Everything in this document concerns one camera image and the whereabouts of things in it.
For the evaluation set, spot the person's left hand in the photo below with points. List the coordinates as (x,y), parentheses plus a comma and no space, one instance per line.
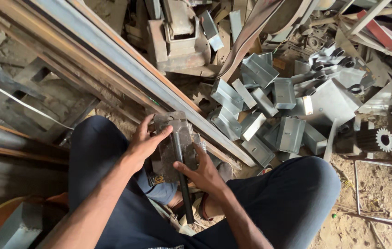
(142,147)

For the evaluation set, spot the person's right hand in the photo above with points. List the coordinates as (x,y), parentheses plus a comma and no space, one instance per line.
(204,176)

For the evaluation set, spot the black metal rod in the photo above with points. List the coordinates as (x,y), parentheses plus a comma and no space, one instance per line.
(186,193)

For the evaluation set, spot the grey rusty metal plate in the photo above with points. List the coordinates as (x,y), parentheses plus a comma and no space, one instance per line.
(182,145)

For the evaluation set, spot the person's sandalled foot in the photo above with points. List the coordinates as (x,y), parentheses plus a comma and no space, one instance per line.
(213,209)

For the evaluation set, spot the pile of galvanised metal boxes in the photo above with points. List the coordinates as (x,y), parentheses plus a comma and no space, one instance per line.
(261,114)

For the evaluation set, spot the person's dark blue trousers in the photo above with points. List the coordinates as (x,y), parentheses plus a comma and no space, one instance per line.
(285,200)

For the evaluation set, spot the long grey steel beam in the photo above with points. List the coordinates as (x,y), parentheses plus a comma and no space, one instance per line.
(119,57)

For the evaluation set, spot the rusty plate with cut-outs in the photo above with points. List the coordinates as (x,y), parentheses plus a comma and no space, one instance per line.
(40,100)

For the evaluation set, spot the rusty machine part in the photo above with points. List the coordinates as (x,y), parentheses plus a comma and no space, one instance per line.
(178,38)

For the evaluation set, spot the thin white strip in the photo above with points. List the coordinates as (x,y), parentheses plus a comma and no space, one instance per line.
(19,101)

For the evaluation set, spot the stack of wooden planks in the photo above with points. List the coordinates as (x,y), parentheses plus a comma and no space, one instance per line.
(9,166)

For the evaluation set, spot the long rusty steel bar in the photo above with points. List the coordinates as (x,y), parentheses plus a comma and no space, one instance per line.
(49,45)

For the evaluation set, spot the curved rusty metal strip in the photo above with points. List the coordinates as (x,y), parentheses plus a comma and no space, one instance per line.
(247,34)

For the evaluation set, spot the large galvanised metal sheet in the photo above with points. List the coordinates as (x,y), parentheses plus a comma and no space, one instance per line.
(334,103)

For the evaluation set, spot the grey folded metal box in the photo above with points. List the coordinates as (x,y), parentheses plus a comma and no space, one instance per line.
(16,228)

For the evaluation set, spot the heap of brackets with black rings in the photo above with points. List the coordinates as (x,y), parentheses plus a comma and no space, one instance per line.
(334,65)

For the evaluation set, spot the red metal sheet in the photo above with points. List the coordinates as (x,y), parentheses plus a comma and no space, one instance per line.
(386,36)

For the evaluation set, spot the white metal bar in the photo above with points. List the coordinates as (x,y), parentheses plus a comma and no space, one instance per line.
(368,15)

